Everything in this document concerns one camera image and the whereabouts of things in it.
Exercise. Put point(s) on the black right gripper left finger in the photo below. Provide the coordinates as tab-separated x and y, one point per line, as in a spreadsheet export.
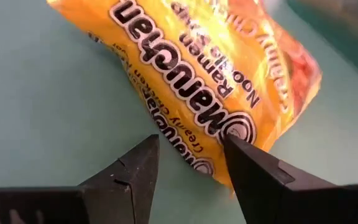
126	193

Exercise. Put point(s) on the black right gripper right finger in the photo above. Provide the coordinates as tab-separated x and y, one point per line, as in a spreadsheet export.
259	186

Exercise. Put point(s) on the yellow creamy chicken ramen pack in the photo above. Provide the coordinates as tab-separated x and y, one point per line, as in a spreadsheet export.
182	62

